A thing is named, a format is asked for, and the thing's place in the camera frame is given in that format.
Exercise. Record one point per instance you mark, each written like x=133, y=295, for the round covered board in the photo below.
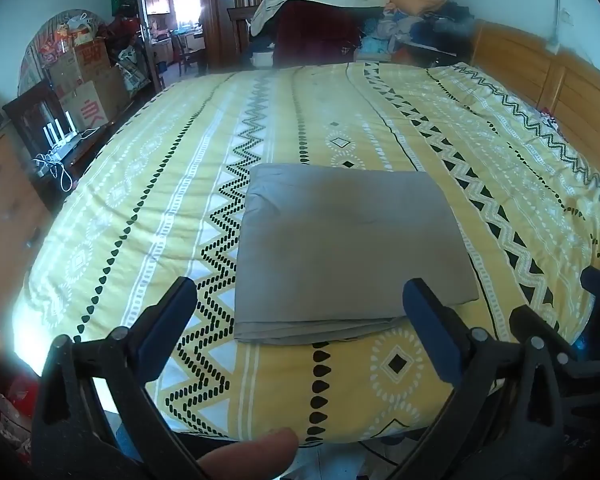
x=45, y=45

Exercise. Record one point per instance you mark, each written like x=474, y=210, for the pile of assorted clothes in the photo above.
x=415, y=32

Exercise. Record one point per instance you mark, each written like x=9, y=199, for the light wooden dresser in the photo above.
x=5, y=220

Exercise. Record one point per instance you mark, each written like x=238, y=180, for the dark wooden cabinet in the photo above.
x=25, y=110

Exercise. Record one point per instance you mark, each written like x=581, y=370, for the large cardboard box red print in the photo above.
x=92, y=105

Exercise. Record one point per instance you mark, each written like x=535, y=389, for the grey pants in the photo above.
x=350, y=240

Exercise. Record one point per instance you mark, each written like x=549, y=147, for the white router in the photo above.
x=60, y=130

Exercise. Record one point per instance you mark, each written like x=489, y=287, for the dark red cloth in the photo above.
x=315, y=35

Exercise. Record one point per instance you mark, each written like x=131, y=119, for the small cardboard box red print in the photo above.
x=92, y=60

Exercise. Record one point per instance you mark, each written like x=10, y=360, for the brown wooden wardrobe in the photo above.
x=220, y=10

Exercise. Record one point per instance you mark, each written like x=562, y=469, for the yellow patterned blanket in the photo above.
x=330, y=110

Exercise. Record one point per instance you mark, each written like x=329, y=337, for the patterned woven bag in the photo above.
x=134, y=70

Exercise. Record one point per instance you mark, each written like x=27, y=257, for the dark wooden chair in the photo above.
x=185, y=52

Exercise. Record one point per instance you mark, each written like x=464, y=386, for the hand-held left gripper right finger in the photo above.
x=430, y=330

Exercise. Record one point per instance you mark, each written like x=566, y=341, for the green bag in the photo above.
x=124, y=0

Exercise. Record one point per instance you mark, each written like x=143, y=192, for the wooden chair with high back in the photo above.
x=240, y=27

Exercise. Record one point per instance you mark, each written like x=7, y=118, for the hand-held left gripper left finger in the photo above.
x=167, y=327

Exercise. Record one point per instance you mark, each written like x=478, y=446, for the wooden headboard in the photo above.
x=520, y=65

